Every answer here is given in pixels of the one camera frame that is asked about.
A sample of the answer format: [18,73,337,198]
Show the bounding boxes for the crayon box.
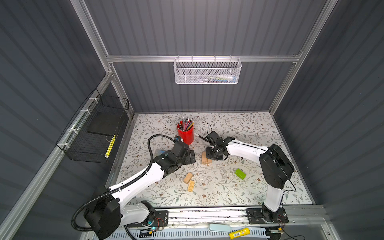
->
[154,149,166,157]

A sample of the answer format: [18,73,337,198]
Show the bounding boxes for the black corrugated cable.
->
[70,134,178,232]

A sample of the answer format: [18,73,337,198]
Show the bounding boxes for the white wire basket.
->
[173,58,242,85]

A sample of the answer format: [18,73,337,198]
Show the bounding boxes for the yellow glue stick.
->
[229,228,251,240]

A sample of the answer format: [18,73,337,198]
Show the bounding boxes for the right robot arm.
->
[204,131,295,223]

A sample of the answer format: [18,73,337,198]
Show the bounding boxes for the floral table mat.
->
[107,111,313,208]

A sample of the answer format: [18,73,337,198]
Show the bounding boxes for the black wire basket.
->
[57,90,130,164]

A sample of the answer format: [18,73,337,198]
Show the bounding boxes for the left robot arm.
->
[84,141,196,240]

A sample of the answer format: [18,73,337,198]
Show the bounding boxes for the light blue eraser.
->
[208,223,232,233]

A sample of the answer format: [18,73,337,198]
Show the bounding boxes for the yellow highlighter in basket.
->
[105,135,117,159]

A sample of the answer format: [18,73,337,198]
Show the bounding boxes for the green block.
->
[235,169,247,180]

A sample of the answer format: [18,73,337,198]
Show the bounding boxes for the red pen cup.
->
[177,121,194,145]

